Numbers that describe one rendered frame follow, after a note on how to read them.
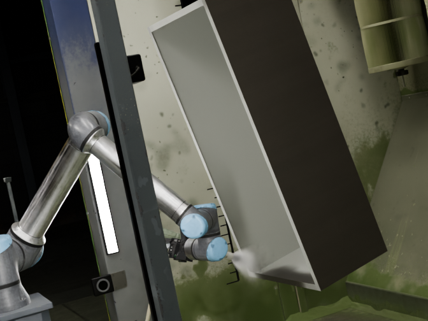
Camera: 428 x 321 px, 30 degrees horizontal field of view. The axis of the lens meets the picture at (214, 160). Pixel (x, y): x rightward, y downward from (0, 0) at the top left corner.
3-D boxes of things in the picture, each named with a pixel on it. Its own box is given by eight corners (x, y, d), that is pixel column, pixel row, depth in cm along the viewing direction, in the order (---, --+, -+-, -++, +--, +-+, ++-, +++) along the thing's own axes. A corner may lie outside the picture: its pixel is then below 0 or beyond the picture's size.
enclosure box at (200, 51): (309, 242, 376) (213, 2, 360) (388, 251, 322) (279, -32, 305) (249, 276, 362) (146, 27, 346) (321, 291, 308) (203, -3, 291)
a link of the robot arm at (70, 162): (-17, 261, 318) (74, 102, 302) (5, 251, 335) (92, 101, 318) (13, 283, 315) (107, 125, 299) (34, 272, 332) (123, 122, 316)
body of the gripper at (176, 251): (163, 257, 317) (181, 258, 308) (168, 236, 319) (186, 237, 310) (178, 262, 322) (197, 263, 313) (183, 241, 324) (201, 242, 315)
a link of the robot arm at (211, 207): (211, 204, 294) (216, 237, 295) (218, 200, 305) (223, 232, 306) (186, 207, 296) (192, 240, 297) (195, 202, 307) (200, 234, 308)
